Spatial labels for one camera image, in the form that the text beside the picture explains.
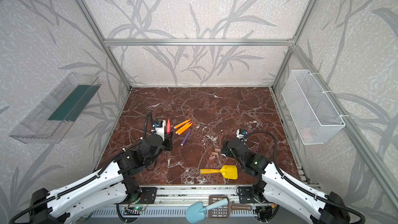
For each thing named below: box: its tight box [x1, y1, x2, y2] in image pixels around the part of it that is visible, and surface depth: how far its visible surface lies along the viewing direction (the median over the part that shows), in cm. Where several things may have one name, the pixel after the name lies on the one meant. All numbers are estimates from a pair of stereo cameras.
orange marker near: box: [177, 122, 194, 136], surface depth 99 cm
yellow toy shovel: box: [199, 164, 238, 180], surface depth 81 cm
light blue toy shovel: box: [185, 198, 229, 224], surface depth 71 cm
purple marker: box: [180, 129, 192, 147], surface depth 95 cm
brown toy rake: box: [208, 194, 253, 218], surface depth 71 cm
